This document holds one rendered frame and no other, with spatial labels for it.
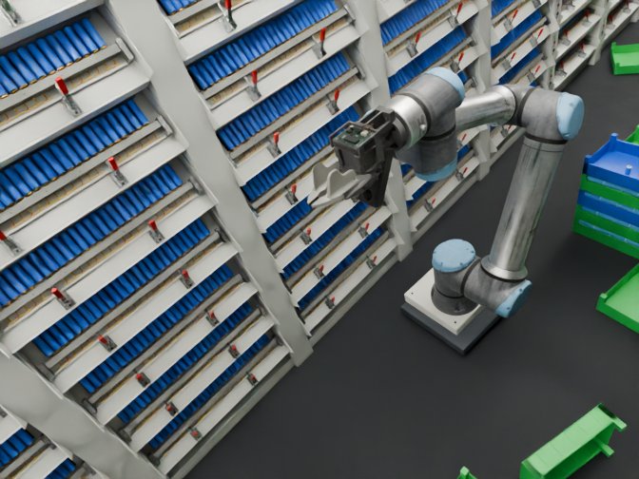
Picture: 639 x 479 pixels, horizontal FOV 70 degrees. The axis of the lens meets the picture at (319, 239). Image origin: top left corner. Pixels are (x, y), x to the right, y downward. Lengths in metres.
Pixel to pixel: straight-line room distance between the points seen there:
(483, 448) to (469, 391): 0.20
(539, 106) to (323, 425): 1.28
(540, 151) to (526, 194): 0.13
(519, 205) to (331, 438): 1.03
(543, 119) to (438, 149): 0.55
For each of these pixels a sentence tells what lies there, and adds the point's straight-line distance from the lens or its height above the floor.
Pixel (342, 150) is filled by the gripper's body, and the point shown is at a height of 1.18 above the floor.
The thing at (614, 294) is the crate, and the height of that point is 0.00.
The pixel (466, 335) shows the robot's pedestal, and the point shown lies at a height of 0.06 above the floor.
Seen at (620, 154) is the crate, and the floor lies 0.32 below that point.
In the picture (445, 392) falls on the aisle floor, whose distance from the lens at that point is 1.80.
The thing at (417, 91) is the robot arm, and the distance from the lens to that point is 0.87.
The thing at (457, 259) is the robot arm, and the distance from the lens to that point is 1.67.
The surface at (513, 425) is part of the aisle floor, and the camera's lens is 1.76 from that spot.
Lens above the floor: 1.59
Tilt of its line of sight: 41 degrees down
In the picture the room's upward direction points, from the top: 19 degrees counter-clockwise
